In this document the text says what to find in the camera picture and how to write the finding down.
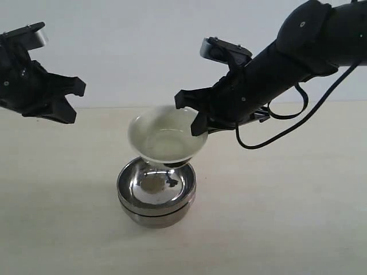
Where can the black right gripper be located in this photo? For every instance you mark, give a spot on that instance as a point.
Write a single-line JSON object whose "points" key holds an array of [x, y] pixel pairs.
{"points": [[230, 100]]}

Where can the large steel bowl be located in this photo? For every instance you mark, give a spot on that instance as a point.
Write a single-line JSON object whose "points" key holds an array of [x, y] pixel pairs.
{"points": [[159, 219]]}

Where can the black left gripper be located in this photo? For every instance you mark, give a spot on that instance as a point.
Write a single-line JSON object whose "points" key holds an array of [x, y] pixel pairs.
{"points": [[28, 89]]}

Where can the white ceramic bowl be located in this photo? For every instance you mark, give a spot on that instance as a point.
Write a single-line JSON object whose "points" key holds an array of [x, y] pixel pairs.
{"points": [[162, 136]]}

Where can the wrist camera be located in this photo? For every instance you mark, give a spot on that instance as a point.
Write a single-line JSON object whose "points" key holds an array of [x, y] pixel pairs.
{"points": [[30, 36], [217, 50]]}

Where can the small patterned steel bowl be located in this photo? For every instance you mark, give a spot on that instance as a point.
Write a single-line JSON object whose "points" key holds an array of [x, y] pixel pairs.
{"points": [[143, 188]]}

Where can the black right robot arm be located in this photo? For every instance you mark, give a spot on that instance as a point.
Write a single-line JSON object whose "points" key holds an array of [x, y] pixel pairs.
{"points": [[315, 40]]}

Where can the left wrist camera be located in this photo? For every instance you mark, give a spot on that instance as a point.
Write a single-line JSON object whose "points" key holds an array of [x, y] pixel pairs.
{"points": [[30, 36]]}

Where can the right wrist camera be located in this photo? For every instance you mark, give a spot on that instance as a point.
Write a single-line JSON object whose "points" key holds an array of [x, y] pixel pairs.
{"points": [[217, 50]]}

